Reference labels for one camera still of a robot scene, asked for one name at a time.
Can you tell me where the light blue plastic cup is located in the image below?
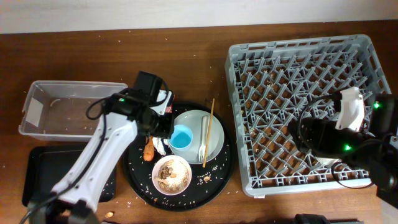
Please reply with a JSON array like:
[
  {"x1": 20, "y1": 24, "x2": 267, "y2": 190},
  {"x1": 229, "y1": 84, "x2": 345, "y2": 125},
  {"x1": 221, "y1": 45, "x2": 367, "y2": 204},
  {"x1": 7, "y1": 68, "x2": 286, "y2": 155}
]
[{"x1": 169, "y1": 124, "x2": 193, "y2": 151}]

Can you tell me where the white plastic fork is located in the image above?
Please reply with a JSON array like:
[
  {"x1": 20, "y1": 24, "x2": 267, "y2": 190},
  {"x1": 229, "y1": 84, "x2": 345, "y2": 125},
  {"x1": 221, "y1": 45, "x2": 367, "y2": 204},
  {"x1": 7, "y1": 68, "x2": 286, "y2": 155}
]
[{"x1": 198, "y1": 115, "x2": 209, "y2": 162}]

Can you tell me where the wooden chopstick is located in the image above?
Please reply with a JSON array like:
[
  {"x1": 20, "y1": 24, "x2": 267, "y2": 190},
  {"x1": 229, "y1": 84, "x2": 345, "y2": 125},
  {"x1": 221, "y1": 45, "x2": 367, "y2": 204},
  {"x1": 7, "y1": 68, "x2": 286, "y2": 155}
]
[{"x1": 202, "y1": 98, "x2": 215, "y2": 168}]

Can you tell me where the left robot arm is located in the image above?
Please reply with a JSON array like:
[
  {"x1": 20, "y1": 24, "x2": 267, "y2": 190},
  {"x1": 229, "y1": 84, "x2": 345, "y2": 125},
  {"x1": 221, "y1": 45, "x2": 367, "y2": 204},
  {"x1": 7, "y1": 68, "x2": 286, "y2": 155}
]
[{"x1": 21, "y1": 89, "x2": 173, "y2": 223}]

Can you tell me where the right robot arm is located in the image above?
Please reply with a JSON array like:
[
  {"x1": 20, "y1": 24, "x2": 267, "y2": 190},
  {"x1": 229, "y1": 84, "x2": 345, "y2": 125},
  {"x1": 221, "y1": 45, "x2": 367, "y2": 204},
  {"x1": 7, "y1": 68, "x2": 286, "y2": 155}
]
[{"x1": 287, "y1": 94, "x2": 397, "y2": 208}]

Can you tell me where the grey plastic dishwasher rack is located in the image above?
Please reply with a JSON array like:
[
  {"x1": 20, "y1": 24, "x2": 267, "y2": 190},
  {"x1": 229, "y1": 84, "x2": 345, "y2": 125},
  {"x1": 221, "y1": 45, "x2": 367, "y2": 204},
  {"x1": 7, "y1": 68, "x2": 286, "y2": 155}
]
[{"x1": 225, "y1": 34, "x2": 390, "y2": 198}]

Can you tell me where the red snack wrapper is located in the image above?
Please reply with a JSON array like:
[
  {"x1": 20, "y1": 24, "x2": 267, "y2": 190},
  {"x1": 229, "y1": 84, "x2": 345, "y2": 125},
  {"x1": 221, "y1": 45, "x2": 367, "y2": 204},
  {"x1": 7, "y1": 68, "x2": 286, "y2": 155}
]
[{"x1": 165, "y1": 106, "x2": 172, "y2": 113}]

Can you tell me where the crumpled white tissue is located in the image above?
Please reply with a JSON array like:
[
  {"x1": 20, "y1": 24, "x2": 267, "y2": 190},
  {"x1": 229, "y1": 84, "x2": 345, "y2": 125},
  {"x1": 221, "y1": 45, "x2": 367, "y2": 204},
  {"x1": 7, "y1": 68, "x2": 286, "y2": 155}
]
[{"x1": 152, "y1": 137, "x2": 169, "y2": 156}]

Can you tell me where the orange carrot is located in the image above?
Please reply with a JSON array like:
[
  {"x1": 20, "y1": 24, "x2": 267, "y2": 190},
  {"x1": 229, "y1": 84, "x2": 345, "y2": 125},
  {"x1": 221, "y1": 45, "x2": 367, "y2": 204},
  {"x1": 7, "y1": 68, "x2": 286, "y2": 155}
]
[{"x1": 143, "y1": 136, "x2": 155, "y2": 162}]

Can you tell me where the grey round plate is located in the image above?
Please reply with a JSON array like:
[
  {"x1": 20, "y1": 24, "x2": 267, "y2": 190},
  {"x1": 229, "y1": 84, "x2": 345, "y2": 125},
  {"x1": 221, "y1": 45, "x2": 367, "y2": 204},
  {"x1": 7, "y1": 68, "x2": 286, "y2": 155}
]
[{"x1": 171, "y1": 110, "x2": 224, "y2": 164}]

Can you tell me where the pink bowl with food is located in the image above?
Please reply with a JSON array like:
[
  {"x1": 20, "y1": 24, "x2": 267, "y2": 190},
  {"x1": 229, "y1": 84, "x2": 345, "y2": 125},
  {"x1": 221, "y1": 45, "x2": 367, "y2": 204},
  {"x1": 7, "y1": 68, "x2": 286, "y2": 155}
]
[{"x1": 152, "y1": 155, "x2": 192, "y2": 195}]

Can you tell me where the round black serving tray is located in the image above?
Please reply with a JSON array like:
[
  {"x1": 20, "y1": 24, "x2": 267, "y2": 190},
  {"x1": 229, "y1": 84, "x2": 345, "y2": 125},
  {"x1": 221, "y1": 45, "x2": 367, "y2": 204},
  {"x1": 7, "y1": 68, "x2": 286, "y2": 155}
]
[{"x1": 122, "y1": 113, "x2": 238, "y2": 212}]

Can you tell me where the peanut on table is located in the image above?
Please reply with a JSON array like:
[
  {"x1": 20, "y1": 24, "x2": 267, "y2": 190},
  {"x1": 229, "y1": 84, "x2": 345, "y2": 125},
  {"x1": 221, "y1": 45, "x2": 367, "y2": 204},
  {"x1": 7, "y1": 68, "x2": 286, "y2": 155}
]
[{"x1": 105, "y1": 212, "x2": 114, "y2": 218}]

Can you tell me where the clear plastic bin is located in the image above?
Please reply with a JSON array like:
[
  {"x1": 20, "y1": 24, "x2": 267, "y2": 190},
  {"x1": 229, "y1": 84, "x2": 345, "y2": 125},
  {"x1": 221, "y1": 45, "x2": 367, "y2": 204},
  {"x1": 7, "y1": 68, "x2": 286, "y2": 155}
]
[{"x1": 18, "y1": 80, "x2": 127, "y2": 142}]

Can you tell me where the black rectangular tray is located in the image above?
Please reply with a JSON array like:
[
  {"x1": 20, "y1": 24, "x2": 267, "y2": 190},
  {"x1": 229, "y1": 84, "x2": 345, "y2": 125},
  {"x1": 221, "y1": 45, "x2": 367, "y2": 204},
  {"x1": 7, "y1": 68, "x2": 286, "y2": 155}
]
[{"x1": 21, "y1": 142, "x2": 118, "y2": 208}]

